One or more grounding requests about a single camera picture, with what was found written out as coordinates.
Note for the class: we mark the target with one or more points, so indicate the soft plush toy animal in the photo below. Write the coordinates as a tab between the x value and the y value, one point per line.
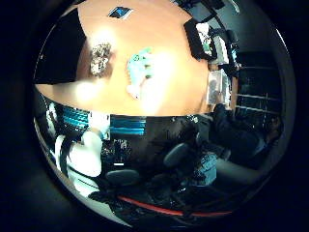
139	69

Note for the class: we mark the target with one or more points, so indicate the dark shelf rack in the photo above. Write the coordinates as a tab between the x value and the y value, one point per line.
260	87

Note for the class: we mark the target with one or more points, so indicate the black container bin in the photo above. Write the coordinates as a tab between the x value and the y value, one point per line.
59	51

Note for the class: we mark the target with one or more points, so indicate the seated person in dark clothes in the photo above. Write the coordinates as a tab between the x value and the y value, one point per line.
239	137

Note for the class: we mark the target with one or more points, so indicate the black tray with items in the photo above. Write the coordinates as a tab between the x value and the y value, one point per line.
195	40

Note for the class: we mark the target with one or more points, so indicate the white box beside tray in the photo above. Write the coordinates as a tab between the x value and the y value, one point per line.
221	48

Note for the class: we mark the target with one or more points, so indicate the dark smartphone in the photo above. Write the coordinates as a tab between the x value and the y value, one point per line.
120	12

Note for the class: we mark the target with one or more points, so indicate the clear plastic box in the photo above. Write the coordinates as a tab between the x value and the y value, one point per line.
219	87

